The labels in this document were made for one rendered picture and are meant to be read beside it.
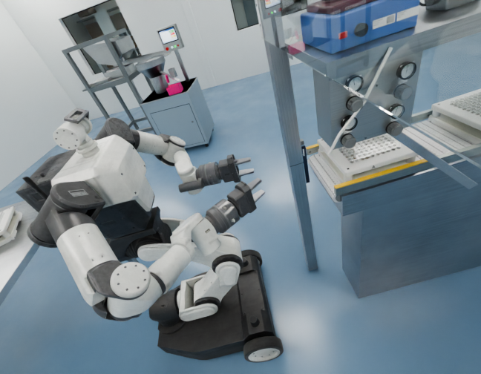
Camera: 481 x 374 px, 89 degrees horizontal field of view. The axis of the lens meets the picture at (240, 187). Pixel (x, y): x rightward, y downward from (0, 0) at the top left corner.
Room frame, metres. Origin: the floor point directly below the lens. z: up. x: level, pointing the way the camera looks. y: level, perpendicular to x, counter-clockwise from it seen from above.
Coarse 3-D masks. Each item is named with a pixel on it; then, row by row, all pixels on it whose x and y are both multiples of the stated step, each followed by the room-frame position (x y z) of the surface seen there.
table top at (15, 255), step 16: (0, 208) 1.51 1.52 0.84; (16, 208) 1.43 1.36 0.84; (32, 208) 1.36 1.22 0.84; (16, 240) 1.07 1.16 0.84; (0, 256) 0.98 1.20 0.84; (16, 256) 0.94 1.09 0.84; (32, 256) 0.94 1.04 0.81; (0, 272) 0.86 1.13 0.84; (16, 272) 0.84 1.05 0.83; (0, 288) 0.76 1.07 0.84; (0, 304) 0.71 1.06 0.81
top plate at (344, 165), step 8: (320, 144) 0.80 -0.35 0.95; (400, 144) 0.63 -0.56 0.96; (336, 152) 0.71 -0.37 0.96; (392, 152) 0.61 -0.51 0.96; (400, 152) 0.59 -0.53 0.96; (408, 152) 0.58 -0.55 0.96; (336, 160) 0.66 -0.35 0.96; (344, 160) 0.65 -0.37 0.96; (360, 160) 0.62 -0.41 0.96; (368, 160) 0.61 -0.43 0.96; (376, 160) 0.60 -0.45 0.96; (384, 160) 0.58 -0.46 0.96; (392, 160) 0.58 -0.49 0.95; (400, 160) 0.58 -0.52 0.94; (344, 168) 0.61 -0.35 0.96; (352, 168) 0.60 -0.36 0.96; (360, 168) 0.59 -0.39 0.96; (368, 168) 0.58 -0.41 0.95
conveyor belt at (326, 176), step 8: (408, 128) 0.79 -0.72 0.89; (408, 136) 0.75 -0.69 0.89; (416, 136) 0.73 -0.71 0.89; (424, 136) 0.71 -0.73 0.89; (424, 144) 0.67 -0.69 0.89; (432, 144) 0.66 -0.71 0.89; (432, 152) 0.62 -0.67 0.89; (440, 152) 0.60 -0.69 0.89; (312, 160) 0.81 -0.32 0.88; (320, 160) 0.79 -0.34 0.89; (416, 160) 0.60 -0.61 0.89; (320, 168) 0.74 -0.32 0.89; (328, 168) 0.72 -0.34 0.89; (320, 176) 0.71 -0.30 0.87; (328, 176) 0.68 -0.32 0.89; (328, 184) 0.65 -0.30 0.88; (336, 184) 0.63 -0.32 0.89; (328, 192) 0.63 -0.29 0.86; (336, 200) 0.59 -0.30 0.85
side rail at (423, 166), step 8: (448, 152) 0.56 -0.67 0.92; (448, 160) 0.54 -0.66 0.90; (456, 160) 0.54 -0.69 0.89; (408, 168) 0.55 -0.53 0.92; (416, 168) 0.55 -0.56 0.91; (424, 168) 0.55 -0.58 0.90; (384, 176) 0.56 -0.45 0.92; (392, 176) 0.56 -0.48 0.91; (400, 176) 0.55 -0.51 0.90; (352, 184) 0.57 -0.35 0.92; (360, 184) 0.56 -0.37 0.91; (368, 184) 0.56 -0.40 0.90; (336, 192) 0.57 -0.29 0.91; (344, 192) 0.57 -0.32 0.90
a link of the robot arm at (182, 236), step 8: (192, 216) 0.57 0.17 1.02; (200, 216) 0.56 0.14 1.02; (184, 224) 0.53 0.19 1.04; (192, 224) 0.52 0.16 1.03; (176, 232) 0.50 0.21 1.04; (184, 232) 0.49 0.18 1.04; (176, 240) 0.48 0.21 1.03; (184, 240) 0.47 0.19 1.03; (184, 248) 0.45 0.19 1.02; (192, 248) 0.46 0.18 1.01; (192, 256) 0.45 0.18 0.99
